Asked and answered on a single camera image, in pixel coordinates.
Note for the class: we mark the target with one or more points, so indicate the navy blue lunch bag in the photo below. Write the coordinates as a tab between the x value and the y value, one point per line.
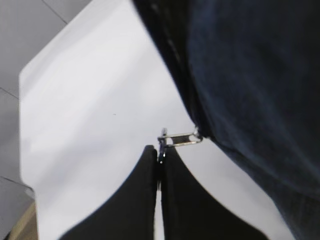
248	73

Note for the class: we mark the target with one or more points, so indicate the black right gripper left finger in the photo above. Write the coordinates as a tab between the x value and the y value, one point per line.
129	214

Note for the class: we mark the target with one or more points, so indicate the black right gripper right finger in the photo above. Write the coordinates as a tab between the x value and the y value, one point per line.
191	213

